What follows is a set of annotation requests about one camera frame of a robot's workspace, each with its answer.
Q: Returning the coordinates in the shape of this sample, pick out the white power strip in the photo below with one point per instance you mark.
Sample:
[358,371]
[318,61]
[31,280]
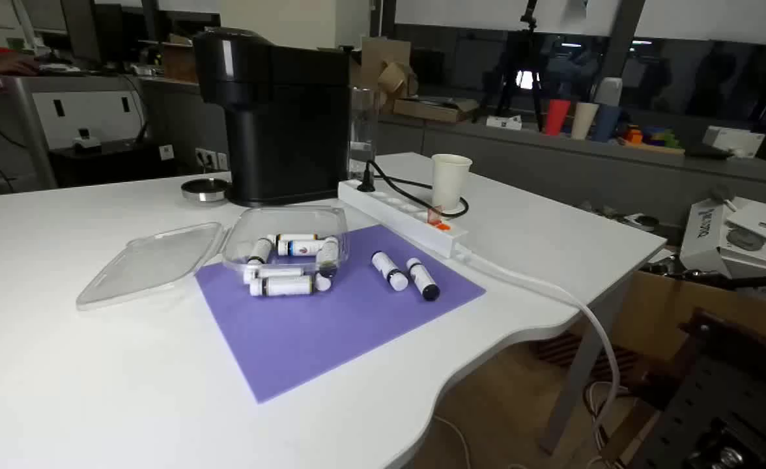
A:
[398,214]

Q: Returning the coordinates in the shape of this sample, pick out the white cylinder with black cap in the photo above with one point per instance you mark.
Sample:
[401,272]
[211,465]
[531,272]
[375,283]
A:
[388,272]
[271,272]
[260,248]
[279,285]
[422,280]
[328,253]
[297,245]

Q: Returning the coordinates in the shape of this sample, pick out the white paper cup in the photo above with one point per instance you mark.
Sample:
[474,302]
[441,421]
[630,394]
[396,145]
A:
[449,181]

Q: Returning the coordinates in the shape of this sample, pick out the purple mat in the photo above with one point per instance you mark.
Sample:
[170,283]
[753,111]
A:
[332,317]

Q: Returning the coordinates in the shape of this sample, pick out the clear water tank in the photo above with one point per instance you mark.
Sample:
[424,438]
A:
[362,132]

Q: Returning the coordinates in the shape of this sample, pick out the clear plastic container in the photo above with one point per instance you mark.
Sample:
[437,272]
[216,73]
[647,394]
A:
[266,223]

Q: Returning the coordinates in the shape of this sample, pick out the black coffee machine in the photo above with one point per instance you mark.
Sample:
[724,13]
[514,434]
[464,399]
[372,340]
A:
[288,121]

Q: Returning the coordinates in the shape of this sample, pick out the brown cardboard box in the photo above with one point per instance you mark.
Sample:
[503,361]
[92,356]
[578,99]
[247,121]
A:
[383,77]

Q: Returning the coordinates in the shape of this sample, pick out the round black drip tray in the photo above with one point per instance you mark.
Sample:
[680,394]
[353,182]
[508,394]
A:
[204,189]

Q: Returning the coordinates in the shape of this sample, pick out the red cup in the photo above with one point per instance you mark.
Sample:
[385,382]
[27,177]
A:
[556,119]

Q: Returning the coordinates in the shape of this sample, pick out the beige cup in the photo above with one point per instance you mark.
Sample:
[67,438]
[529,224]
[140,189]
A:
[585,121]

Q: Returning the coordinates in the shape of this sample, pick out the grey table leg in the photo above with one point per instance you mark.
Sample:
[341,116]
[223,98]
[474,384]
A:
[578,365]

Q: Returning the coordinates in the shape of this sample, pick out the clear plastic lid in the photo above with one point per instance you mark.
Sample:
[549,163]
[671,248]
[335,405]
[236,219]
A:
[148,261]

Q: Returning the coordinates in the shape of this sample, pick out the blue cup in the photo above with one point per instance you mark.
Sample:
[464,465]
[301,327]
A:
[606,123]

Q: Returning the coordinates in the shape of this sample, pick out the grey upturned cup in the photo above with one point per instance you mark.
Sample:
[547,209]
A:
[611,89]

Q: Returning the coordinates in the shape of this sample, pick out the orange small object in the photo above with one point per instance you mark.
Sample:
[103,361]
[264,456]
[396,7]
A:
[633,137]

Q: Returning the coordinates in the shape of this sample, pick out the grey cabinet with white panel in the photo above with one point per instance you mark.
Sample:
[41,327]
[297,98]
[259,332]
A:
[71,121]

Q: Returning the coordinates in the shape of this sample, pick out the white printed cardboard box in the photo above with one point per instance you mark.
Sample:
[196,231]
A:
[736,233]

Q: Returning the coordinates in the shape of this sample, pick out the small white box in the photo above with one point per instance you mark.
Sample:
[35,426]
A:
[732,142]

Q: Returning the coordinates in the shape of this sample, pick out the black camera tripod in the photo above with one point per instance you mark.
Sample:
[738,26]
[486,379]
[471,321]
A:
[522,67]

